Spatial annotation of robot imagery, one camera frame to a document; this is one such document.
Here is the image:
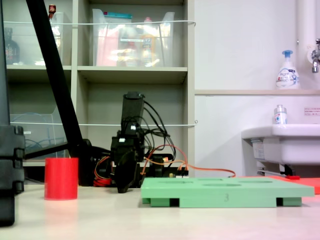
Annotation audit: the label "white wall sink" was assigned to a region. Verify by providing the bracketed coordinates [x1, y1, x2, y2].
[241, 123, 320, 166]

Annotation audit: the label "dark round liquor bottle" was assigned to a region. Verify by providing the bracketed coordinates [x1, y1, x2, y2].
[3, 27, 21, 65]

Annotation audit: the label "white foam soap pump bottle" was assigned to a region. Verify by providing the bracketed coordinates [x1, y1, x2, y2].
[275, 49, 301, 90]

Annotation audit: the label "beige shelf unit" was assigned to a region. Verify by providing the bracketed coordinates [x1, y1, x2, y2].
[0, 0, 196, 185]

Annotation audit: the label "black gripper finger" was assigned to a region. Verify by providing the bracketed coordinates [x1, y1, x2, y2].
[115, 150, 138, 194]
[132, 161, 142, 189]

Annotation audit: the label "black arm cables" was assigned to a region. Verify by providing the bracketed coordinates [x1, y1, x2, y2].
[139, 101, 174, 157]

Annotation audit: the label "orange detergent bottle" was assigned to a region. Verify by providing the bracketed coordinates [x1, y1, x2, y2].
[139, 16, 157, 67]

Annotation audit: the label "black clamp block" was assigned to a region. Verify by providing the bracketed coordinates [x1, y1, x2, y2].
[149, 153, 174, 180]

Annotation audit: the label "dark grey upright pole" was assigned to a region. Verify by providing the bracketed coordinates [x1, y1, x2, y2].
[0, 0, 11, 126]

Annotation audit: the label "green shape sorter board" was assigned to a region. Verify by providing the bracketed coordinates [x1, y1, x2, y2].
[140, 176, 315, 208]

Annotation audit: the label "white wall label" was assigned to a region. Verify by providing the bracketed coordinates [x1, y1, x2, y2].
[303, 106, 320, 117]

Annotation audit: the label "clear plastic storage bin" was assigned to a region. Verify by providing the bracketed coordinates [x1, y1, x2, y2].
[3, 11, 65, 66]

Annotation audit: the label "thick black tripod leg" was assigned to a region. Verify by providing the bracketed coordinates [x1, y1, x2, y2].
[25, 0, 97, 187]

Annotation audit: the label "clear bin with bottles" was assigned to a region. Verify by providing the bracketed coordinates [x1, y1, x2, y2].
[91, 8, 176, 68]

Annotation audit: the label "red orange wire bundle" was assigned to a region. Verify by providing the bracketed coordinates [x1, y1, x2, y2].
[93, 156, 112, 187]

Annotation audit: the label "long orange wire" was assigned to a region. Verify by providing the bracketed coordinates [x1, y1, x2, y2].
[143, 144, 237, 179]

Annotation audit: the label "chrome faucet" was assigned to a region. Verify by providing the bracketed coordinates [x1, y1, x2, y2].
[309, 38, 320, 74]

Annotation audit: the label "notched black stack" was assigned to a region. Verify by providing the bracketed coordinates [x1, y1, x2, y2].
[0, 124, 26, 227]

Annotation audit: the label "bottle with red gold cap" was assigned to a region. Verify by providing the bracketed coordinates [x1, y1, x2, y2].
[47, 4, 62, 48]

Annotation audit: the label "small clear sanitizer bottle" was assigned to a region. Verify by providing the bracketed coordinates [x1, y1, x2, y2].
[273, 104, 288, 125]

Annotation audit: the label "thin black tripod brace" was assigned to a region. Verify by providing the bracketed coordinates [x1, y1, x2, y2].
[23, 142, 70, 160]

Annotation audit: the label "clear bin with blue cable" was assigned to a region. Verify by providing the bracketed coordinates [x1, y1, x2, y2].
[9, 113, 70, 161]

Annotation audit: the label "red cylinder block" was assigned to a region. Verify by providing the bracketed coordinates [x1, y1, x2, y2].
[44, 157, 79, 201]

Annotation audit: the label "small circuit board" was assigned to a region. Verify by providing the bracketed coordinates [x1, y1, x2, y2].
[169, 167, 190, 179]

